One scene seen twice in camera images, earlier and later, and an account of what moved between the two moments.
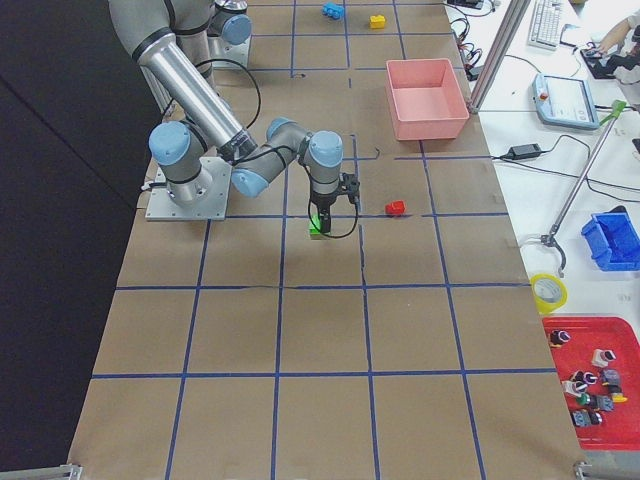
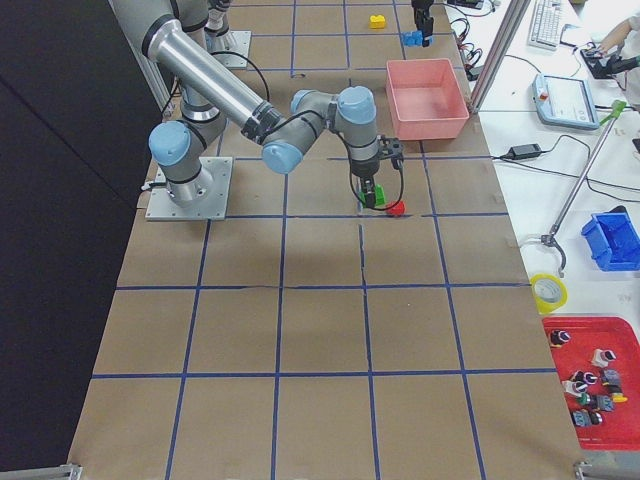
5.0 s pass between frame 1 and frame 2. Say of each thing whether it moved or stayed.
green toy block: moved
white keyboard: stayed
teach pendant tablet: stayed
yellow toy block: stayed
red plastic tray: stayed
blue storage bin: stayed
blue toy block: moved
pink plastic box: stayed
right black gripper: moved
